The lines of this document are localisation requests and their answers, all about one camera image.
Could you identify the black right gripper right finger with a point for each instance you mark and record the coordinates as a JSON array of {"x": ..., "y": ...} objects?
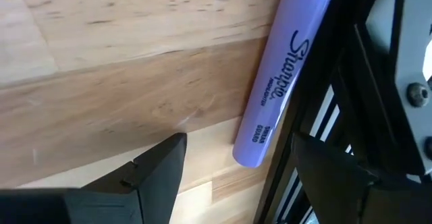
[{"x": 337, "y": 190}]

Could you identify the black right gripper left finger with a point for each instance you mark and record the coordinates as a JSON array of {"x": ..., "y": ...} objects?
[{"x": 152, "y": 183}]

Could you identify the purple Sharpie highlighter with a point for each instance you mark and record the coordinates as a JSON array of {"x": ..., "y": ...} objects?
[{"x": 287, "y": 75}]

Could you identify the grey metal corner plate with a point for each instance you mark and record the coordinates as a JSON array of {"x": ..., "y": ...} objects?
[{"x": 408, "y": 48}]

